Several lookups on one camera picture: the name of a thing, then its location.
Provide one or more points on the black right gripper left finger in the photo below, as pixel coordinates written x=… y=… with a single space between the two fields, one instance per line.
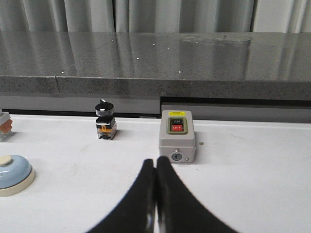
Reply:
x=135 y=213

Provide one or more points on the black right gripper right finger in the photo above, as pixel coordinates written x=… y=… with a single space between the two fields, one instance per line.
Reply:
x=178 y=209

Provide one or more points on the blue call bell cream base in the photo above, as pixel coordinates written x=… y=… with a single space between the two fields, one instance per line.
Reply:
x=16 y=174

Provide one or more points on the grey stone counter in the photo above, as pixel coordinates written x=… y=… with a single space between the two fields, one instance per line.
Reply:
x=222 y=76

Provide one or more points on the grey curtain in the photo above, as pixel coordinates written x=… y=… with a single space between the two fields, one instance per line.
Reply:
x=156 y=16

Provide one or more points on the grey on off switch box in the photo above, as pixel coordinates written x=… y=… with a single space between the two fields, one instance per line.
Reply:
x=177 y=137

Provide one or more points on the black selector switch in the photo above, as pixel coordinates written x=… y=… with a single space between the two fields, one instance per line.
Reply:
x=105 y=123

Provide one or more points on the green push button switch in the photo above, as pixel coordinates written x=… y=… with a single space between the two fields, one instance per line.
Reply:
x=5 y=124

